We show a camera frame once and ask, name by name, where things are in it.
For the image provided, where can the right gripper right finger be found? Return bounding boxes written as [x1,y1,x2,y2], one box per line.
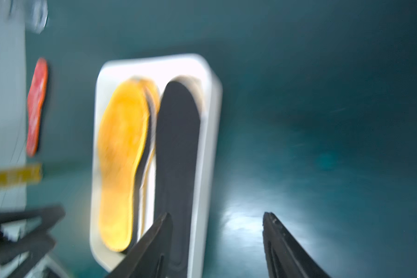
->
[262,212,330,278]

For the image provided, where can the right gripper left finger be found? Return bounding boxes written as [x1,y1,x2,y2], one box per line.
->
[107,213,173,278]

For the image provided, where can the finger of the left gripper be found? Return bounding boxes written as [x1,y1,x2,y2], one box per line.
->
[0,206,66,235]
[0,235,56,275]

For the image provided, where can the red insole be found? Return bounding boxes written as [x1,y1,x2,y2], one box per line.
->
[26,58,48,157]

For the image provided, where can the orange insole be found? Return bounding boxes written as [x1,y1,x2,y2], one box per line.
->
[97,80,149,252]

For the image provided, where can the white storage box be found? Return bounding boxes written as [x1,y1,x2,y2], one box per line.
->
[89,54,222,278]

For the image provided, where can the fuzzy yellow insole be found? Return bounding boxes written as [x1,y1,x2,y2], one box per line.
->
[139,79,161,114]

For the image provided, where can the yellow juice bottle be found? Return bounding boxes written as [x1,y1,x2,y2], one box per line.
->
[0,163,42,189]

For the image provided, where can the green table mat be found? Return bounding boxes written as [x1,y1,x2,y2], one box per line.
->
[26,1,417,278]

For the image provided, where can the clear drinking glass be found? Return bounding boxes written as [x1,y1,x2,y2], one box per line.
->
[8,0,49,34]

